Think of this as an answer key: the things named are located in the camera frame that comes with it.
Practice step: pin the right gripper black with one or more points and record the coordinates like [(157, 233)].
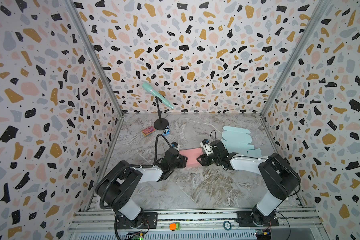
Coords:
[(205, 157)]

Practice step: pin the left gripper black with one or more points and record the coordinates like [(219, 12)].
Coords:
[(180, 161)]

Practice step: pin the pink paper box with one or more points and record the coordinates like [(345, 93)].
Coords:
[(192, 155)]

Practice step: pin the mint paper box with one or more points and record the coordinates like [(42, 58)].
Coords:
[(239, 140)]

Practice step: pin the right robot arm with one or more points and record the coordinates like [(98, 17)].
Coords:
[(280, 179)]

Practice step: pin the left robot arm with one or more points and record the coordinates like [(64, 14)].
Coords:
[(116, 188)]

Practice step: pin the small pink card box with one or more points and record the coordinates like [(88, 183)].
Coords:
[(148, 131)]

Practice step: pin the small blue toy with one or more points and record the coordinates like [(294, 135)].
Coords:
[(166, 131)]

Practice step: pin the black microphone stand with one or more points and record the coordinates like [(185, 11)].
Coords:
[(160, 124)]

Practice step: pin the orange button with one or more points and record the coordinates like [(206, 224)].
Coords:
[(175, 226)]

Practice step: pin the mint green microphone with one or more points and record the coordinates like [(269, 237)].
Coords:
[(148, 88)]

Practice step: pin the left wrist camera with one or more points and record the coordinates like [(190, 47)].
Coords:
[(175, 146)]

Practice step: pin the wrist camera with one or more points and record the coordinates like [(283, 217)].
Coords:
[(175, 146), (206, 147)]

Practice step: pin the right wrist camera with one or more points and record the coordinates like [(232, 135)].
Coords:
[(206, 147)]

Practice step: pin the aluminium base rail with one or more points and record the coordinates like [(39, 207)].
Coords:
[(200, 224)]

